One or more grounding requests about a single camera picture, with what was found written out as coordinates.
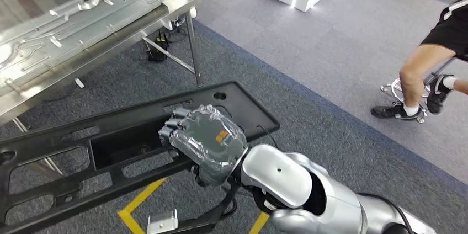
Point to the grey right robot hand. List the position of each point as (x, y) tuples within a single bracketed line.
[(208, 141)]

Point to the black plastic bracket panel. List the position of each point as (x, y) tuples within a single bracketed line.
[(256, 119)]

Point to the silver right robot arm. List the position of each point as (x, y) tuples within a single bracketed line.
[(278, 177)]

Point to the yellow floor tape rectangle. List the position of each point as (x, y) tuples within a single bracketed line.
[(144, 195)]

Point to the small white floor piece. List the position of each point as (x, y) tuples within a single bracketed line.
[(79, 83)]

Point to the stamped grey metal panel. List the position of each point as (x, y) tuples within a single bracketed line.
[(73, 31)]

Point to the person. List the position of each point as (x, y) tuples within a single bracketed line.
[(413, 75)]

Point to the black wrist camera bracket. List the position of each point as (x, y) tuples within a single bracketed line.
[(219, 206)]

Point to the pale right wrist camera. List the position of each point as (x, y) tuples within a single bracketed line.
[(162, 223)]

